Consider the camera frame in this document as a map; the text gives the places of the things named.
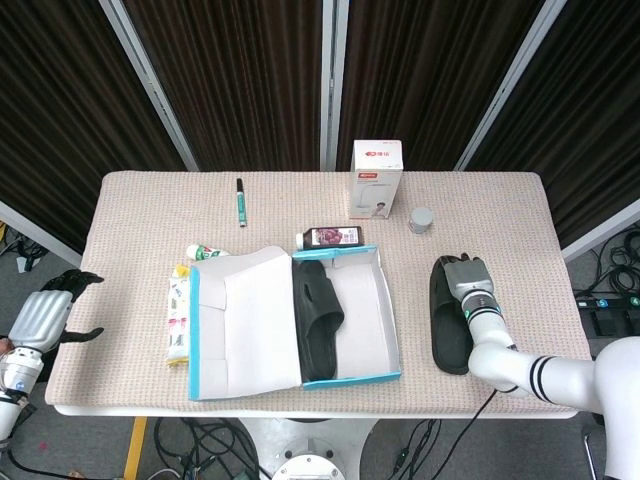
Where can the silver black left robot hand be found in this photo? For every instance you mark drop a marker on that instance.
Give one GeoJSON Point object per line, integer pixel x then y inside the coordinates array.
{"type": "Point", "coordinates": [42, 320]}

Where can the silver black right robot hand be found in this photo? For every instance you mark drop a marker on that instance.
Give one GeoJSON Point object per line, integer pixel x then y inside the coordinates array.
{"type": "Point", "coordinates": [467, 277]}

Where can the black slipper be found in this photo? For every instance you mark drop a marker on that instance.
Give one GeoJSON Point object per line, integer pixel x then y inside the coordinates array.
{"type": "Point", "coordinates": [317, 320]}
{"type": "Point", "coordinates": [450, 340]}

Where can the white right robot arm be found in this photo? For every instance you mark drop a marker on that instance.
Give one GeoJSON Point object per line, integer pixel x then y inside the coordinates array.
{"type": "Point", "coordinates": [560, 375]}

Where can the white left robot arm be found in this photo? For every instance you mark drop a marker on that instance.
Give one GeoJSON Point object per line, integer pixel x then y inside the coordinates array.
{"type": "Point", "coordinates": [17, 380]}

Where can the beige cloth-covered table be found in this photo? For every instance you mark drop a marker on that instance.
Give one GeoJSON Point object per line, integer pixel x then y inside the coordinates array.
{"type": "Point", "coordinates": [150, 225]}

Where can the light blue shoe box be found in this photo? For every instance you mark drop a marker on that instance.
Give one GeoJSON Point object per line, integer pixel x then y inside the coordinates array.
{"type": "Point", "coordinates": [250, 325]}

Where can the small grey jar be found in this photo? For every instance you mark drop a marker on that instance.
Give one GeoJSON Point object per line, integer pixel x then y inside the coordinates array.
{"type": "Point", "coordinates": [420, 220]}

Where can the white lamp carton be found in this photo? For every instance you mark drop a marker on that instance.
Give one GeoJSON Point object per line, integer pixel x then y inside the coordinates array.
{"type": "Point", "coordinates": [375, 190]}

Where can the yellow white snack packet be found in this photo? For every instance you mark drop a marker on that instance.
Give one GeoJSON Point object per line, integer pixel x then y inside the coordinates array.
{"type": "Point", "coordinates": [177, 320]}

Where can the dark juice bottle purple label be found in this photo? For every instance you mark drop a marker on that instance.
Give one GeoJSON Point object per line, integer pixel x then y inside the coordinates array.
{"type": "Point", "coordinates": [330, 236]}

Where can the white green toothpaste tube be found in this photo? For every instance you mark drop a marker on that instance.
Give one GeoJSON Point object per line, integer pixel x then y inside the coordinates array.
{"type": "Point", "coordinates": [202, 251]}

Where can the dark brown curtain panel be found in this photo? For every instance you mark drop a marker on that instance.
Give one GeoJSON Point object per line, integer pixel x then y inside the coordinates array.
{"type": "Point", "coordinates": [590, 125]}
{"type": "Point", "coordinates": [240, 85]}
{"type": "Point", "coordinates": [425, 85]}
{"type": "Point", "coordinates": [60, 125]}

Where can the green marker pen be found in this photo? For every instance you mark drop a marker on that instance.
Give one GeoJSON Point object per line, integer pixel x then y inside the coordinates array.
{"type": "Point", "coordinates": [241, 202]}

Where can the grey partition frame post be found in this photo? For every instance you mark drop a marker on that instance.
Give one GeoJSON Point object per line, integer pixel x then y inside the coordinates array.
{"type": "Point", "coordinates": [334, 85]}
{"type": "Point", "coordinates": [150, 85]}
{"type": "Point", "coordinates": [35, 235]}
{"type": "Point", "coordinates": [600, 232]}
{"type": "Point", "coordinates": [510, 85]}

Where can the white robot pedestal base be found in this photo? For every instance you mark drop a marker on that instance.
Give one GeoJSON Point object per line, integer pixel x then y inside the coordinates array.
{"type": "Point", "coordinates": [305, 450]}

